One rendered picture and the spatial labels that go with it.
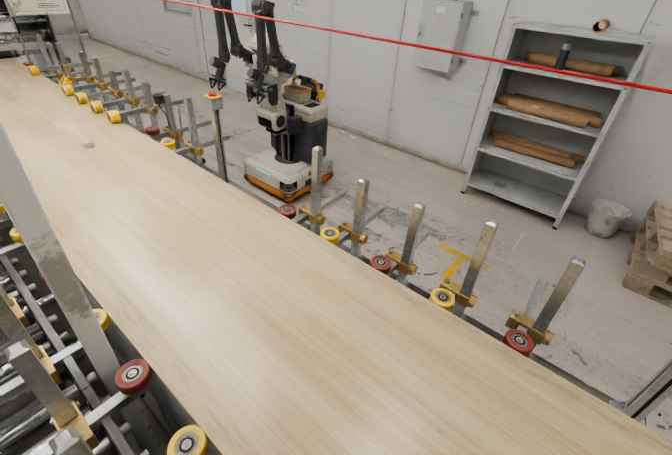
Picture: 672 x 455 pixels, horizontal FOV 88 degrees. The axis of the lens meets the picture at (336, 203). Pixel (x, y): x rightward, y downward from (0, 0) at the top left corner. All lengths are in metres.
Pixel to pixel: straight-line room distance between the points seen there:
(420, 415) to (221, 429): 0.48
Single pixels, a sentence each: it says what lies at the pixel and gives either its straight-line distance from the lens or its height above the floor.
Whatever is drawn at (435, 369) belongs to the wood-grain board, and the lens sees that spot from 1.10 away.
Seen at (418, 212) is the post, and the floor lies 1.09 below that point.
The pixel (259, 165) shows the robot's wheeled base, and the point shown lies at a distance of 3.30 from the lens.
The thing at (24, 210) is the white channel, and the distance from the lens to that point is 0.90.
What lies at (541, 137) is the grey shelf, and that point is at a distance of 3.86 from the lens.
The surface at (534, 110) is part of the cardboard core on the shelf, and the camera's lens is 3.40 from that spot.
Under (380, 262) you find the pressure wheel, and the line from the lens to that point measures 1.32.
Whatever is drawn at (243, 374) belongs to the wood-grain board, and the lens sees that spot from 1.05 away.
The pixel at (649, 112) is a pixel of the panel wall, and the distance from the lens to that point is 3.76.
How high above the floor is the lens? 1.80
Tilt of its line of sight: 33 degrees down
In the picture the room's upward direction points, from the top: 4 degrees clockwise
